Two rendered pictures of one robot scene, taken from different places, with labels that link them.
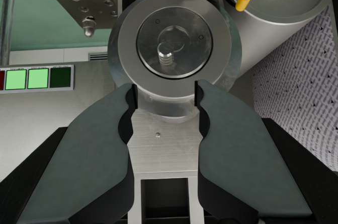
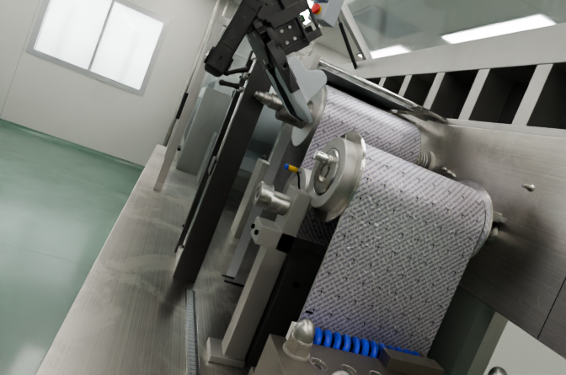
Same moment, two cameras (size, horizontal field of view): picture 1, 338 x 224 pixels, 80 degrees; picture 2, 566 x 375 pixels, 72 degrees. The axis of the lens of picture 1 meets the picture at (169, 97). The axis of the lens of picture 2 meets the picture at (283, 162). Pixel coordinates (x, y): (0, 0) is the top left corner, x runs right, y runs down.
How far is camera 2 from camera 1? 0.56 m
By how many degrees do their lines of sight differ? 74
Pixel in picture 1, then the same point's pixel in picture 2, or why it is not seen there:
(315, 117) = (339, 129)
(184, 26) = (318, 178)
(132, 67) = (342, 161)
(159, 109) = (356, 137)
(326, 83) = (321, 141)
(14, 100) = not seen: outside the picture
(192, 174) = (517, 128)
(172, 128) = (509, 191)
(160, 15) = (320, 190)
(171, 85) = (338, 145)
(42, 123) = not seen: outside the picture
